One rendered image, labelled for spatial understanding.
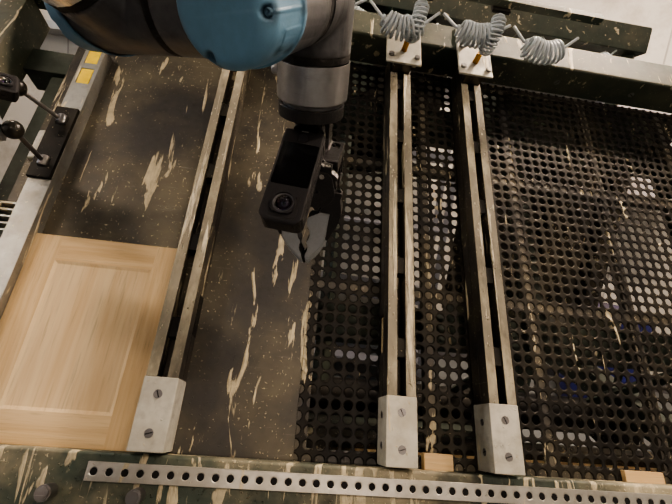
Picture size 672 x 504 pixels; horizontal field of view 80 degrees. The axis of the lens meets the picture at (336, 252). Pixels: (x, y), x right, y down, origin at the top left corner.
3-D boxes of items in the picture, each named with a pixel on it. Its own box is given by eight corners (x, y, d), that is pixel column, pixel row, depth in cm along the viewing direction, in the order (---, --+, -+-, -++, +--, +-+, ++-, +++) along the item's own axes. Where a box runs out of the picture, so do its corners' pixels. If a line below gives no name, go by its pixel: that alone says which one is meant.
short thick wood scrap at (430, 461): (421, 469, 80) (424, 469, 78) (420, 452, 81) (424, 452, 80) (449, 470, 81) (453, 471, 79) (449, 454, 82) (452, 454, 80)
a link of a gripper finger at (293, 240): (310, 241, 59) (313, 186, 53) (302, 267, 54) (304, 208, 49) (290, 238, 59) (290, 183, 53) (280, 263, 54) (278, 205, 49)
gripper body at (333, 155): (343, 184, 54) (351, 92, 47) (333, 217, 48) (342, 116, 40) (288, 176, 55) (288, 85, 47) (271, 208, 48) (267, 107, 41)
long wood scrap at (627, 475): (622, 481, 85) (626, 482, 84) (620, 469, 86) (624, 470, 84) (660, 483, 86) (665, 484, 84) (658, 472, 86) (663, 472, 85)
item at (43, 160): (34, 170, 90) (-8, 129, 78) (41, 156, 92) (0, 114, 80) (52, 171, 90) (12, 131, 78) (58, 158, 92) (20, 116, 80)
